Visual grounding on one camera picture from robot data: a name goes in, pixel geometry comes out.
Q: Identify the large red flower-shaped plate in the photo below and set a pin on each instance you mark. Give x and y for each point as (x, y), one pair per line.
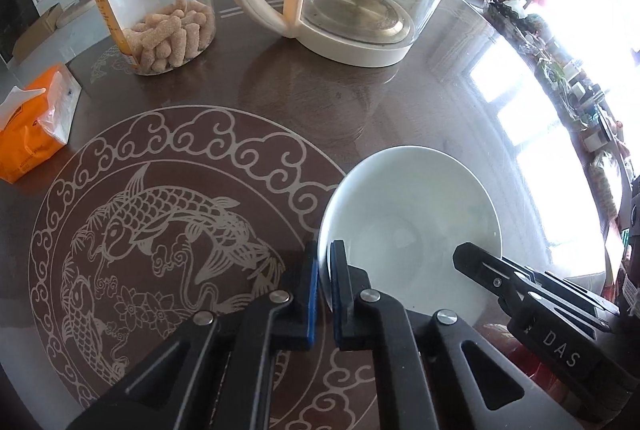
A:
(525, 360)

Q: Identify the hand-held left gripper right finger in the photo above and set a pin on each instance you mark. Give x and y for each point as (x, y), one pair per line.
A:
(336, 300)

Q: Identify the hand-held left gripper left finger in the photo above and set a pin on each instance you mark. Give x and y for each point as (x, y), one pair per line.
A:
(312, 297)

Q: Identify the orange tissue pack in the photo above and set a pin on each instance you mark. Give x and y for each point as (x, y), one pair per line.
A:
(35, 125)

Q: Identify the row of cosmetic bottles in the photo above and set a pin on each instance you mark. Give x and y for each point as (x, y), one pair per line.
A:
(560, 75)

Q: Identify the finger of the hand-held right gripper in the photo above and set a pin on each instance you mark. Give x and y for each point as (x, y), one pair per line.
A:
(492, 272)

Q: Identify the cardboard box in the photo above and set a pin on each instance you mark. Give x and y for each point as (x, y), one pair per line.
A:
(35, 32)

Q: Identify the white ceramic bowl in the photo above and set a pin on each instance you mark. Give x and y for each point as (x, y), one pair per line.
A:
(415, 210)

